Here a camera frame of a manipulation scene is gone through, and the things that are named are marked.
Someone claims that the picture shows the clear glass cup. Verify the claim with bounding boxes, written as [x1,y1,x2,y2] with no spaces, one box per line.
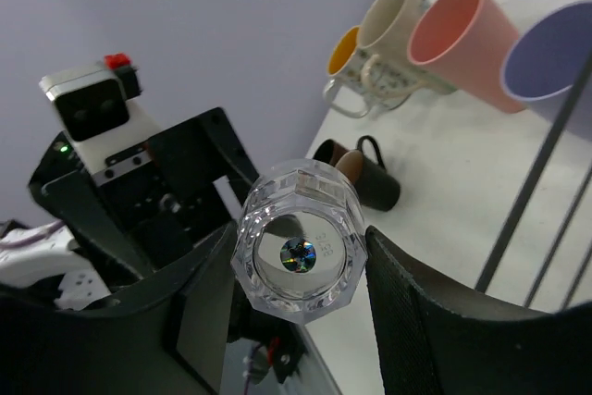
[231,159,368,325]

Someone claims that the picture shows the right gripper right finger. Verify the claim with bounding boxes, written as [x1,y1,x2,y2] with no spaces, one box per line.
[365,227,591,394]

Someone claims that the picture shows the pink plastic cup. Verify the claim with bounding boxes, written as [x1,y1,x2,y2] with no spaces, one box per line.
[407,0,524,114]

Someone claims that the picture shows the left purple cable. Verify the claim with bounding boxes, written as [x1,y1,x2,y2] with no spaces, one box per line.
[0,221,66,248]

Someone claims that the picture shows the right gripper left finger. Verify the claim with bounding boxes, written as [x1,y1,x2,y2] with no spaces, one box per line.
[1,222,237,394]

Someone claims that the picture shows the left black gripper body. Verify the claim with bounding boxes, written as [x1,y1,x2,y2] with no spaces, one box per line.
[29,111,232,279]

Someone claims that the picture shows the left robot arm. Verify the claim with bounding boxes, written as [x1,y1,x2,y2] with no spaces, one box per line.
[1,108,339,394]

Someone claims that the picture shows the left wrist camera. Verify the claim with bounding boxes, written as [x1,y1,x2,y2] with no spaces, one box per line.
[39,53,161,185]

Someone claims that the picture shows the lavender plastic cup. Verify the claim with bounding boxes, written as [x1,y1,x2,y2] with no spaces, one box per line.
[499,0,591,123]

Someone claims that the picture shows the beige patterned mug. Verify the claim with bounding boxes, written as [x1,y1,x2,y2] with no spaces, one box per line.
[356,0,457,108]

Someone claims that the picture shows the tan patterned mug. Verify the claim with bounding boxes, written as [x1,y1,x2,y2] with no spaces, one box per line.
[335,150,364,185]

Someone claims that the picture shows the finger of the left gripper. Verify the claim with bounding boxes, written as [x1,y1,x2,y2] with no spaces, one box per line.
[203,107,259,201]
[41,172,154,275]

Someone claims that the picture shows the dark brown mug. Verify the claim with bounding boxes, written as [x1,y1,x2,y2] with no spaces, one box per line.
[313,135,401,212]

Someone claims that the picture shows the wire dish rack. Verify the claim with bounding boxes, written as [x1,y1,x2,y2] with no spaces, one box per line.
[475,58,591,312]

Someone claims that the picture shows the white floral mug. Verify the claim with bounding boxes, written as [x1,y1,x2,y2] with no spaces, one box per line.
[323,26,370,118]

